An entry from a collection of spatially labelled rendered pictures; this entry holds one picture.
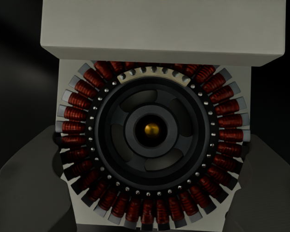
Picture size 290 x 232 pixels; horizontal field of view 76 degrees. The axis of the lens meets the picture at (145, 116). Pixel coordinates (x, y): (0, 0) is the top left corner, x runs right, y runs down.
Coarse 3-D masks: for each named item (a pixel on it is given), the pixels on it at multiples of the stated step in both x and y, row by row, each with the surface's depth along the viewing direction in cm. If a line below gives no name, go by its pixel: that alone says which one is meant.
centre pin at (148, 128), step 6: (144, 120) 12; (150, 120) 12; (156, 120) 12; (138, 126) 12; (144, 126) 12; (150, 126) 12; (156, 126) 12; (162, 126) 12; (138, 132) 12; (144, 132) 12; (150, 132) 12; (156, 132) 12; (162, 132) 12; (144, 138) 12; (150, 138) 12; (156, 138) 12; (162, 138) 12
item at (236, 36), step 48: (48, 0) 5; (96, 0) 5; (144, 0) 5; (192, 0) 5; (240, 0) 4; (48, 48) 5; (96, 48) 5; (144, 48) 5; (192, 48) 4; (240, 48) 4
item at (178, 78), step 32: (96, 64) 10; (128, 64) 10; (160, 64) 11; (192, 64) 10; (64, 96) 11; (96, 96) 11; (128, 96) 13; (160, 96) 13; (192, 96) 11; (224, 96) 10; (64, 128) 10; (96, 128) 11; (128, 128) 11; (192, 128) 13; (224, 128) 11; (64, 160) 11; (96, 160) 10; (192, 160) 11; (224, 160) 10; (96, 192) 10; (128, 192) 10; (160, 192) 10; (192, 192) 10; (224, 192) 10; (128, 224) 10; (160, 224) 10
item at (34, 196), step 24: (48, 144) 10; (24, 168) 8; (48, 168) 8; (0, 192) 7; (24, 192) 7; (48, 192) 7; (0, 216) 6; (24, 216) 6; (48, 216) 6; (72, 216) 7
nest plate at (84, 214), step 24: (72, 72) 15; (216, 72) 14; (240, 72) 14; (144, 96) 14; (240, 96) 14; (120, 144) 14; (240, 144) 14; (72, 192) 14; (96, 216) 14; (216, 216) 14
